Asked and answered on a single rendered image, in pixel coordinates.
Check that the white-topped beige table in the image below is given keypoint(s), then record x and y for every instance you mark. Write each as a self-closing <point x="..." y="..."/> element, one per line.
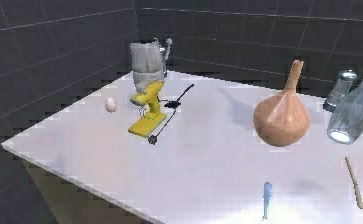
<point x="202" y="166"/>

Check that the white egg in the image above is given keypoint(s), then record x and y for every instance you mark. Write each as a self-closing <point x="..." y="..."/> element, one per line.
<point x="111" y="104"/>

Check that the orange onion-shaped vase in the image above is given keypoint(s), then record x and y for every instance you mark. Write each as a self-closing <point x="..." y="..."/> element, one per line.
<point x="282" y="116"/>

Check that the pale blue slim utensil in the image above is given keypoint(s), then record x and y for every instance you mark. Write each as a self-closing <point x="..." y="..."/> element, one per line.
<point x="266" y="196"/>

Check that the small clear glass bottle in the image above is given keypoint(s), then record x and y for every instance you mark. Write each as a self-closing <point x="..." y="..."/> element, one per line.
<point x="340" y="88"/>

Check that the clear glass vase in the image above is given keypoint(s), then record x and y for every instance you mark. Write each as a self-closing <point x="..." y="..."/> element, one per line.
<point x="354" y="113"/>

